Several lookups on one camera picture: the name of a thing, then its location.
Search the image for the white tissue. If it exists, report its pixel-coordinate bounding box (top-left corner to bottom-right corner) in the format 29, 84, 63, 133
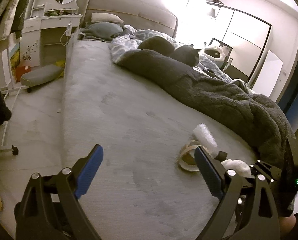
221, 159, 253, 178

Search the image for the dark grey fluffy blanket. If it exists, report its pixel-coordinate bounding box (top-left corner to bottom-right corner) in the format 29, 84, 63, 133
117, 50, 295, 169

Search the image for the tape roll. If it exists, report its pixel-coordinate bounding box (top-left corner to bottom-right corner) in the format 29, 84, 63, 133
177, 140, 200, 172

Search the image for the grey cushioned stool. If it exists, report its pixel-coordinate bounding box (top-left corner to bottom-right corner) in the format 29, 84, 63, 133
20, 64, 64, 92

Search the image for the orange box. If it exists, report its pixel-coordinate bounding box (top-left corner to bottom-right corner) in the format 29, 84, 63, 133
16, 66, 31, 82

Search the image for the white cat bed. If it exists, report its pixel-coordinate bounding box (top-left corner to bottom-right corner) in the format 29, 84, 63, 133
202, 46, 226, 64

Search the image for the mirrored sliding wardrobe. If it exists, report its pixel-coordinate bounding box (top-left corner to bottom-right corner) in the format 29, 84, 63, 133
206, 1, 272, 82

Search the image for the grey cat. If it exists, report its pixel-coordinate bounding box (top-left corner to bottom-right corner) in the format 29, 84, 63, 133
138, 36, 201, 68

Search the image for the white dressing table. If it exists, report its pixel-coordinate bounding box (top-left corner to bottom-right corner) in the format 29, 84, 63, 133
20, 0, 82, 67

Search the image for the white power strip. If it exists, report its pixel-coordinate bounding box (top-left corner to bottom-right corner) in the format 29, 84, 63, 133
65, 22, 72, 37

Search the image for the grey-green pillow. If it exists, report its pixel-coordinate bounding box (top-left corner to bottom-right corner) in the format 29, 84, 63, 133
78, 22, 124, 41

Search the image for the blue white patterned duvet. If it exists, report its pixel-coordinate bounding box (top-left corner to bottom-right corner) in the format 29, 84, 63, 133
109, 25, 255, 95

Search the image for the beige pillow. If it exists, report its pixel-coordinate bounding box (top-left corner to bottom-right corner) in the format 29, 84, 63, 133
91, 12, 124, 24

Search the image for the grey upholstered headboard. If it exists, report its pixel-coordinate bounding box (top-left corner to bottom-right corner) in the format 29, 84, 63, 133
78, 0, 178, 38

